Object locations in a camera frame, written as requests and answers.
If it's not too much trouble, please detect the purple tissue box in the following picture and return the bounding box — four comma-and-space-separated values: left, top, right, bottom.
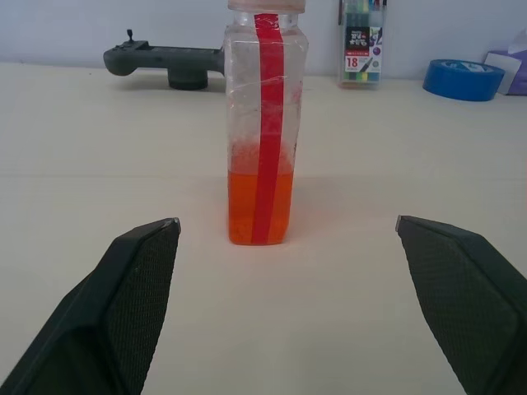
483, 30, 527, 97

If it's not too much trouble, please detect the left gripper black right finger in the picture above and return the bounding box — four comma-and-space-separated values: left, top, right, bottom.
394, 214, 527, 395

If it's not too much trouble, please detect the dark grey handheld controller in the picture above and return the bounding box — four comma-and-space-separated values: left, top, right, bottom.
102, 28, 226, 91

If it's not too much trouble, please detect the blue tape roll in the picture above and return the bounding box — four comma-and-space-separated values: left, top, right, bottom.
422, 58, 506, 103

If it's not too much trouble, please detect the clear bottle with orange liquid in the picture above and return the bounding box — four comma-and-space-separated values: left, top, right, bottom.
224, 0, 309, 247

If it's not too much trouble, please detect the clear marker pen box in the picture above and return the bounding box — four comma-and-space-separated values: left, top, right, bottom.
337, 0, 386, 90

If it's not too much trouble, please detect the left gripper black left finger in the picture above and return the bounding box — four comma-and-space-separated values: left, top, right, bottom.
0, 217, 183, 395

